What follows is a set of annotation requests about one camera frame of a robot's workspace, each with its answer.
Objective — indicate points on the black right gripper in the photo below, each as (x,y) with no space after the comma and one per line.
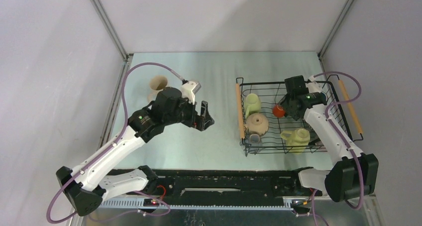
(285,103)

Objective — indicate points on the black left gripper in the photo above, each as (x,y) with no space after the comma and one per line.
(201,122)

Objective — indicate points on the small red orange cup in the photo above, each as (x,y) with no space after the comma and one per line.
(278,111)

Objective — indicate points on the floral patterned cream mug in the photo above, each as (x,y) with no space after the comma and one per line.
(156,84)

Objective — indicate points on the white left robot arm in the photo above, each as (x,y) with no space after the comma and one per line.
(87,185)

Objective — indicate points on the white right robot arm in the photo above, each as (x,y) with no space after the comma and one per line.
(354,173)

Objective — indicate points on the dark blue mug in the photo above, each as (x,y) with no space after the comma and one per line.
(325,96)

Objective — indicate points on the yellow green faceted mug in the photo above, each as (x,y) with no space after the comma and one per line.
(296,140)

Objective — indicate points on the light green mug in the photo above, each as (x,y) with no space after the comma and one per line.
(252,104)

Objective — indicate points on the beige round speckled mug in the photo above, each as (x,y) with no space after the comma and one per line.
(257,123)

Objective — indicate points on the small grey blue cup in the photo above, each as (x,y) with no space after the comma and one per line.
(255,139)

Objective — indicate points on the black wire dish rack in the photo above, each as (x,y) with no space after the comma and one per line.
(270,94)

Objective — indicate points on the left wooden rack handle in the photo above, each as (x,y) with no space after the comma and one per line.
(239,112)

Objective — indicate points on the wooden rack handle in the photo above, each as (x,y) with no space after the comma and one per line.
(350,107)
(239,112)

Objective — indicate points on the right wooden rack handle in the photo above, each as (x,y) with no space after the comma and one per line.
(350,107)

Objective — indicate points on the aluminium slotted rail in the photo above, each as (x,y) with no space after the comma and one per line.
(146,203)

